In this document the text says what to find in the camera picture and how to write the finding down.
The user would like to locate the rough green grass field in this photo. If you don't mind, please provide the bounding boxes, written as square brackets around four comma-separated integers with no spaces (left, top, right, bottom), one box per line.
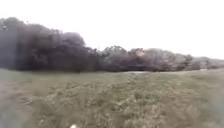
[0,67,224,128]

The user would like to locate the row of dark trees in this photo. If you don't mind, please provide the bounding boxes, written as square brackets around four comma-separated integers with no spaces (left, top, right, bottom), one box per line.
[0,16,224,73]

